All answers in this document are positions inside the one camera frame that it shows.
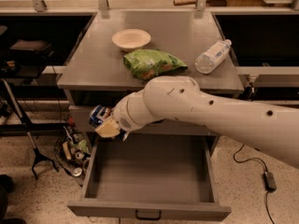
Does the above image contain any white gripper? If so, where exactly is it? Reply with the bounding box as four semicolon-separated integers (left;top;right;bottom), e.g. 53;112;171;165
95;97;136;141

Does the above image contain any blue pepsi can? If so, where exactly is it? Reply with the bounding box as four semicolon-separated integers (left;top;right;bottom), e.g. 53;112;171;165
89;105;111;128

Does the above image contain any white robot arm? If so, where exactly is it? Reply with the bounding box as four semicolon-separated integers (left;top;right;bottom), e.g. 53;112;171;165
90;76;299;168

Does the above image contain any closed grey upper drawer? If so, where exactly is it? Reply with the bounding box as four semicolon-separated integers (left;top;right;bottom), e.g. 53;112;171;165
69;105;217;136

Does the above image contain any open grey middle drawer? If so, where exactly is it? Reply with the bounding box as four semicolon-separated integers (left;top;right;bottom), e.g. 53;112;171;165
68;133;231;221

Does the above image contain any grey drawer cabinet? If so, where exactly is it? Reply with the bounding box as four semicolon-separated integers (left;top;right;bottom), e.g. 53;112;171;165
57;9;245;157

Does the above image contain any pile of cans and trash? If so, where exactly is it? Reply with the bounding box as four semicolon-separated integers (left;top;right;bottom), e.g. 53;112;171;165
60;115;91;178

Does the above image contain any green chip bag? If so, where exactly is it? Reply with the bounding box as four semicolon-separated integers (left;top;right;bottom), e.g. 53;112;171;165
123;49;188;80

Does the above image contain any black grabber tool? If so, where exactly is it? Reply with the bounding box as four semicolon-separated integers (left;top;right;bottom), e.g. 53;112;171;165
1;78;58;179

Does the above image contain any clear plastic water bottle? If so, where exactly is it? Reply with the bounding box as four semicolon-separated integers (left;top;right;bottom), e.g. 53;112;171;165
195;39;232;75

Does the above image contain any dark box on shelf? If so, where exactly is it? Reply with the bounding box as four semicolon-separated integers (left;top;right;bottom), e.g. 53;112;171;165
9;39;52;60

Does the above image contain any black power adapter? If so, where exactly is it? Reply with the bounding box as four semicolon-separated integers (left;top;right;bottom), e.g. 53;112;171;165
263;172;277;191

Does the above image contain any black power cable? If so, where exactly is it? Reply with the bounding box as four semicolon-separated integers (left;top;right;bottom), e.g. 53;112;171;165
233;144;277;224

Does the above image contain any wooden handle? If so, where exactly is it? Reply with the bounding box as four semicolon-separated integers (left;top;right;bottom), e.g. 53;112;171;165
173;0;197;7

